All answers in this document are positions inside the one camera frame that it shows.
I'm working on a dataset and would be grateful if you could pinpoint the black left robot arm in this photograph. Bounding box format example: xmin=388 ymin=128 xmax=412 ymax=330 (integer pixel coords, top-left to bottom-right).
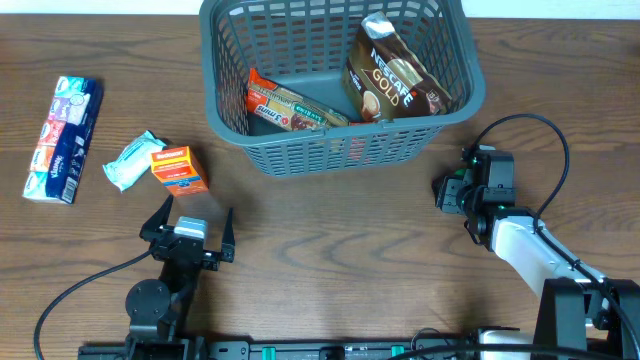
xmin=124 ymin=196 xmax=235 ymax=359

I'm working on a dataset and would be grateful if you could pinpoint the orange Redoxon box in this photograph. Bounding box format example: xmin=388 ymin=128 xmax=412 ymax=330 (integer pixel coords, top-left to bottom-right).
xmin=151 ymin=146 xmax=209 ymax=197

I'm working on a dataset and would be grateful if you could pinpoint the Kleenex tissue multipack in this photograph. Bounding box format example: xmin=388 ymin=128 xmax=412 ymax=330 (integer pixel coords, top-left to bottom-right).
xmin=22 ymin=76 xmax=104 ymax=205

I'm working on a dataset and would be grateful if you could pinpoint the orange spaghetti pasta packet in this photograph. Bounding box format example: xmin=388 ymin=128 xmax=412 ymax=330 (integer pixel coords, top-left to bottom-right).
xmin=246 ymin=68 xmax=356 ymax=132

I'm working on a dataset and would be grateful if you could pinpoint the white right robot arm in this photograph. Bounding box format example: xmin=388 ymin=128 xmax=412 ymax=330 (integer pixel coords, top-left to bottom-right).
xmin=432 ymin=146 xmax=639 ymax=359

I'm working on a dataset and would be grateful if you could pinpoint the light blue tissue packet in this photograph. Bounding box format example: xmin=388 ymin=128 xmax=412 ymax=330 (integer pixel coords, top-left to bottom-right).
xmin=103 ymin=130 xmax=167 ymax=192

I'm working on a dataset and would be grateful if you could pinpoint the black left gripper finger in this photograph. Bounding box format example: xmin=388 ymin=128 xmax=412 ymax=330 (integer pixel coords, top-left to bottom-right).
xmin=139 ymin=195 xmax=174 ymax=242
xmin=221 ymin=208 xmax=235 ymax=252

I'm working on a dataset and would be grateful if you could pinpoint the grey plastic basket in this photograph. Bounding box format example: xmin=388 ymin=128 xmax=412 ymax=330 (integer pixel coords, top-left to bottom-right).
xmin=199 ymin=0 xmax=486 ymax=177

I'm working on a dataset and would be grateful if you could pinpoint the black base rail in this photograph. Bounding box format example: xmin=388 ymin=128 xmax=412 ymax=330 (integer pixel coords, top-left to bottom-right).
xmin=77 ymin=337 xmax=551 ymax=360

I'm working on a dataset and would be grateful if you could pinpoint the brown Nescafe Gold coffee bag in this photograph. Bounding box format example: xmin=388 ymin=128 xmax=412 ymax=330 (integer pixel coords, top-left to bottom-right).
xmin=342 ymin=11 xmax=451 ymax=123

